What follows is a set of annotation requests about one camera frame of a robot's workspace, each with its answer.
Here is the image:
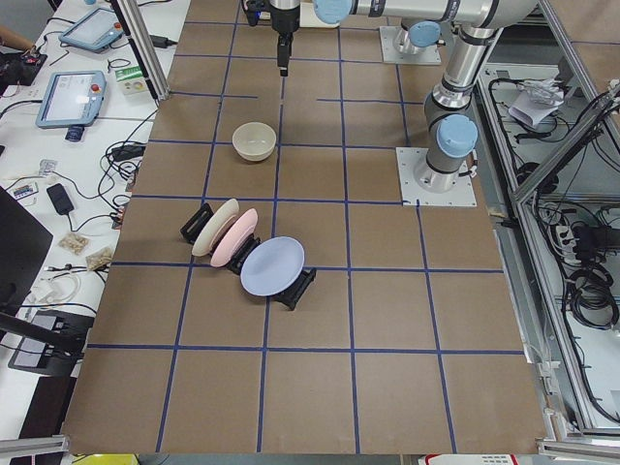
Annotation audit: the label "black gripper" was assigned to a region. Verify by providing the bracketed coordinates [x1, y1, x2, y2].
[268, 0, 296, 78]

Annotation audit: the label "beige bowl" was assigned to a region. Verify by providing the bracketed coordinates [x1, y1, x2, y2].
[232, 122, 277, 162]

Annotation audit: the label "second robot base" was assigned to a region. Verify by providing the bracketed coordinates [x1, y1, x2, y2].
[379, 21, 441, 66]

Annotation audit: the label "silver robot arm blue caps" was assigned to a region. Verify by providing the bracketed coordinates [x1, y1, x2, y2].
[313, 1, 537, 112]

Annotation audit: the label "beige tray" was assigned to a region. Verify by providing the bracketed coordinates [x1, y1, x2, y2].
[299, 1, 340, 29]

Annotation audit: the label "green white small box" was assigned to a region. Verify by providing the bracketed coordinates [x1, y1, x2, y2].
[114, 66, 148, 95]

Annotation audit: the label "beige plate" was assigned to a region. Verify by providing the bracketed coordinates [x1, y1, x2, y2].
[192, 199, 239, 257]

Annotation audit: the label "far teach pendant tablet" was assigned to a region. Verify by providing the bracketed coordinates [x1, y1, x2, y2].
[59, 8, 123, 52]

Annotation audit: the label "teach pendant tablet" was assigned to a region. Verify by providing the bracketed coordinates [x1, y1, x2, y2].
[59, 8, 123, 52]
[36, 71, 107, 129]

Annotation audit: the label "pink plate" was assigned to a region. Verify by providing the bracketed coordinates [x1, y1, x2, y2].
[210, 208, 258, 267]

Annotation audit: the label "near teach pendant tablet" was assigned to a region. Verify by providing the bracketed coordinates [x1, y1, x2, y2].
[36, 71, 107, 129]

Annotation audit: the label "lavender blue plate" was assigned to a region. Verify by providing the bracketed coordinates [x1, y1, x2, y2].
[240, 236, 305, 296]

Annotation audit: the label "dark blue round cap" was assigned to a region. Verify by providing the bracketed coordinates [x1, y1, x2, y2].
[65, 125, 85, 142]

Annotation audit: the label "black dish rack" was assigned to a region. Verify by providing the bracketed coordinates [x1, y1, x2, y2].
[180, 203, 317, 310]

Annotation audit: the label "crumpled white paper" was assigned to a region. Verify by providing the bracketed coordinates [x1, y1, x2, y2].
[508, 78, 565, 129]

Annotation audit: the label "black power adapter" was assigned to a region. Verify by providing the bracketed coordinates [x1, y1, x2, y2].
[46, 183, 75, 215]

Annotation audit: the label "bag of nuts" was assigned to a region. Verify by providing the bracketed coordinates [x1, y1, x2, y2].
[85, 247, 113, 271]
[58, 232, 90, 256]

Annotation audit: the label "black monitor stand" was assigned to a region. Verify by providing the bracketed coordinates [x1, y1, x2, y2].
[1, 191, 94, 376]

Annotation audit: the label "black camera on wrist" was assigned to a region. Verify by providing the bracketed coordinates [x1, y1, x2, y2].
[241, 0, 270, 27]

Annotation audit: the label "aluminium frame post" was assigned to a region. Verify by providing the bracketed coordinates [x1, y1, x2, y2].
[110, 0, 170, 102]

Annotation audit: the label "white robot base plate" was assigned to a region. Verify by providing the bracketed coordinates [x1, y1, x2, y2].
[396, 147, 477, 207]

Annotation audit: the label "black cable bundle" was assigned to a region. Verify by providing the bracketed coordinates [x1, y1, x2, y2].
[564, 265, 617, 330]

